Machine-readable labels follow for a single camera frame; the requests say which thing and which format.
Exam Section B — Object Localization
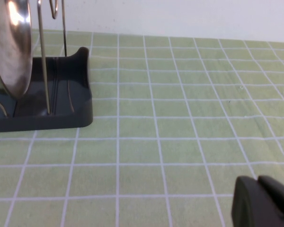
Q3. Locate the grey lid rack with wires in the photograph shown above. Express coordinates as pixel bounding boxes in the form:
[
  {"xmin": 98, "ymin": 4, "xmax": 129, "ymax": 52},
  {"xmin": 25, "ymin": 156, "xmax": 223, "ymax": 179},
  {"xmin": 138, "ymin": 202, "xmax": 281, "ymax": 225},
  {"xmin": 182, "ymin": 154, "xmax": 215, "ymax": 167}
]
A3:
[{"xmin": 0, "ymin": 0, "xmax": 94, "ymax": 133}]

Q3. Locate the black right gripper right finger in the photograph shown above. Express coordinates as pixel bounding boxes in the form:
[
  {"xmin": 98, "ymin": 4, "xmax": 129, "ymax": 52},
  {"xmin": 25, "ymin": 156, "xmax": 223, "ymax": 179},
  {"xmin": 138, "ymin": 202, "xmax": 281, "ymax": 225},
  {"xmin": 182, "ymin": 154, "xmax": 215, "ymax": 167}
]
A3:
[{"xmin": 258, "ymin": 175, "xmax": 284, "ymax": 227}]

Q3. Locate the green checked tablecloth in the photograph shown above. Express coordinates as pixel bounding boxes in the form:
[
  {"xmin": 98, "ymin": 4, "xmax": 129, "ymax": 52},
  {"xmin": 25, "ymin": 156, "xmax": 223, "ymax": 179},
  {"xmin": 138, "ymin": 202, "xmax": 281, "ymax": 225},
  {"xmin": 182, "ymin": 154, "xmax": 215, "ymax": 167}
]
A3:
[{"xmin": 0, "ymin": 29, "xmax": 284, "ymax": 227}]

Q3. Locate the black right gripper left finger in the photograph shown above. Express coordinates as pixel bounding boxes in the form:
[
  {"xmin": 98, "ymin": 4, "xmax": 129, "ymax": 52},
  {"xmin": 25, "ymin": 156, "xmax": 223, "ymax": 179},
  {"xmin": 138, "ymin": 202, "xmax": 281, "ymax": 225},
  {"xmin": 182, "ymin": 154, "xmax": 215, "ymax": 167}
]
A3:
[{"xmin": 231, "ymin": 176, "xmax": 284, "ymax": 227}]

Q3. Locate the steel pot lid black knob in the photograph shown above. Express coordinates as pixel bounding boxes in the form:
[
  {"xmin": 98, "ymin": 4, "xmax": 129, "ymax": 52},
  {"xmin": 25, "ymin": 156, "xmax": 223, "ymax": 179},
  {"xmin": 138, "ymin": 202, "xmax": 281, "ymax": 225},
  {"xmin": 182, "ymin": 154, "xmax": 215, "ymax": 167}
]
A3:
[{"xmin": 0, "ymin": 0, "xmax": 34, "ymax": 99}]

